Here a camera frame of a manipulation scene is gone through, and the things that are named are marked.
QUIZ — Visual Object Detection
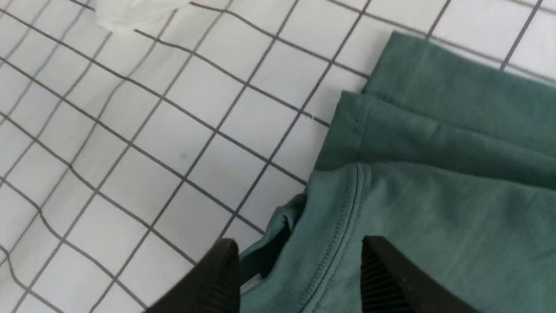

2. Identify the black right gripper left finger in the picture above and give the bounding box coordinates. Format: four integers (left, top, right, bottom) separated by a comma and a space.
146, 238, 241, 313

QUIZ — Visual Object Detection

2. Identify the white grid-pattern tablecloth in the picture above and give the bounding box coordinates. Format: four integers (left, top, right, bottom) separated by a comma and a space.
0, 0, 555, 313

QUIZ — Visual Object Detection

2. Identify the white shirt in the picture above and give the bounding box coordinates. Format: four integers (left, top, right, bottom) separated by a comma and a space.
94, 0, 191, 33

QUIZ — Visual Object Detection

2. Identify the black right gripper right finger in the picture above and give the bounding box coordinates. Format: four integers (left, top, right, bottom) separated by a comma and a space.
360, 236, 477, 313

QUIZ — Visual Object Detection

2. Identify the green long-sleeved shirt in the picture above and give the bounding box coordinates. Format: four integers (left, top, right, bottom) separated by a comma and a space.
240, 32, 556, 313

